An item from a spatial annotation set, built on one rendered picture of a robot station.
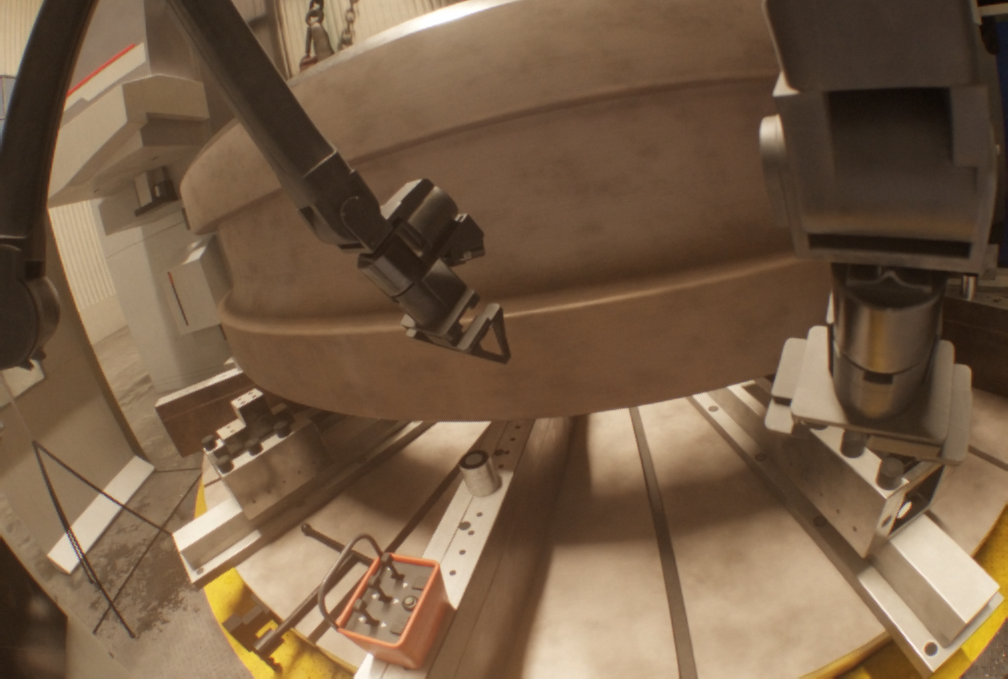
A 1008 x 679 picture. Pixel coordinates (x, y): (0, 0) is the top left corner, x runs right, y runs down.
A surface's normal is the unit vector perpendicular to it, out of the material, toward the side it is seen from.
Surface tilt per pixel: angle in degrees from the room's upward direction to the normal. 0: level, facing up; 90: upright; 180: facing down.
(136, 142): 90
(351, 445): 72
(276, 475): 90
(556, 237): 77
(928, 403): 30
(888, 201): 114
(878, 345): 120
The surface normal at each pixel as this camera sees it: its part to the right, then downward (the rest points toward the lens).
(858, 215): -0.46, 0.83
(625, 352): -0.12, 0.34
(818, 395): -0.55, -0.62
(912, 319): -0.18, 0.75
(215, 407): 0.47, 0.18
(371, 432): 0.65, -0.26
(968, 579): -0.22, -0.93
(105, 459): 0.97, -0.23
